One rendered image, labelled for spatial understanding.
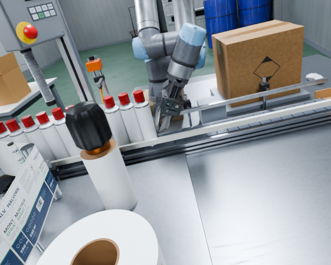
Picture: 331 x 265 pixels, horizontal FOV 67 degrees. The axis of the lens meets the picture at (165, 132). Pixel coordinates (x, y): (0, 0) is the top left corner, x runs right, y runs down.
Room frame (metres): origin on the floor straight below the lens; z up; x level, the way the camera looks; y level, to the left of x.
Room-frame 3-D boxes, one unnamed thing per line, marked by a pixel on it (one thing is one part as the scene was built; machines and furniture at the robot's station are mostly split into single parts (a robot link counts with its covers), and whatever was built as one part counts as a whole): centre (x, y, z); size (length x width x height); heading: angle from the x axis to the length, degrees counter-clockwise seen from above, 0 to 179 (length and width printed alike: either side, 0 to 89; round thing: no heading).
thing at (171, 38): (0.86, -0.13, 1.19); 0.11 x 0.11 x 0.08; 81
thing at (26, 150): (0.61, 0.37, 0.97); 0.05 x 0.05 x 0.19
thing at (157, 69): (1.11, -0.05, 1.08); 0.13 x 0.12 x 0.14; 81
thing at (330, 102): (0.74, -0.06, 0.90); 1.07 x 0.01 x 0.02; 87
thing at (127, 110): (0.79, 0.11, 0.98); 0.05 x 0.05 x 0.20
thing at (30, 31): (0.80, 0.31, 1.32); 0.04 x 0.03 x 0.04; 142
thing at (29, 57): (0.90, 0.38, 1.18); 0.04 x 0.04 x 0.21
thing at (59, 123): (0.80, 0.34, 0.98); 0.05 x 0.05 x 0.20
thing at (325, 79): (0.81, -0.07, 0.95); 1.07 x 0.01 x 0.01; 87
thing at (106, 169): (0.51, 0.16, 1.03); 0.09 x 0.09 x 0.30
